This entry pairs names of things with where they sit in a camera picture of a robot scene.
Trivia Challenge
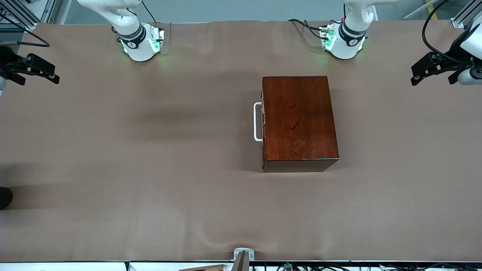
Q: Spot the light wood drawer white handle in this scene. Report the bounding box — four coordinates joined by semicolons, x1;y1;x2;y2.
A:
253;101;267;143

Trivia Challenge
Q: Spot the grey diagonal metal bar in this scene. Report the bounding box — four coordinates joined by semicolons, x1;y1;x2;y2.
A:
403;0;441;20

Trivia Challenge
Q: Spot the brown table cover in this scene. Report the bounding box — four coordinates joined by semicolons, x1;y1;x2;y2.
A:
0;20;482;263

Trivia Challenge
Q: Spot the dark brown wooden cabinet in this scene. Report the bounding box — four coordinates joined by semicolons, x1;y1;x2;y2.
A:
261;76;340;173

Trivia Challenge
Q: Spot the black round object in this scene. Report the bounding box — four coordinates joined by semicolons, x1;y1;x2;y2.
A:
0;187;13;210

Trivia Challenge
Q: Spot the wooden board piece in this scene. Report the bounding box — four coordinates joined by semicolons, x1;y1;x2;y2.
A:
178;265;226;271

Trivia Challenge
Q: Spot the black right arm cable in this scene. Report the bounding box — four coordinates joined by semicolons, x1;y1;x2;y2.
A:
0;9;50;48

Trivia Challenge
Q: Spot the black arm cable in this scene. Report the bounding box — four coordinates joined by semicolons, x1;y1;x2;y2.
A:
421;0;458;64
0;9;50;48

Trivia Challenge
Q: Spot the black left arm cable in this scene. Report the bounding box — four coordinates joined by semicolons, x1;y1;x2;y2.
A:
421;0;458;64

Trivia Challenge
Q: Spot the aluminium frame profile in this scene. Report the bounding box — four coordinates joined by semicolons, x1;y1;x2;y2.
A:
40;0;72;24
451;0;482;29
0;0;40;32

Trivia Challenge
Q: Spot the black base cable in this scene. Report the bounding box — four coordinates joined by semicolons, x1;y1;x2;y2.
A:
141;0;157;23
287;18;332;40

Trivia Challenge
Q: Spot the grey metal bracket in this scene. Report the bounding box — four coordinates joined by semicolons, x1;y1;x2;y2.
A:
232;247;255;271

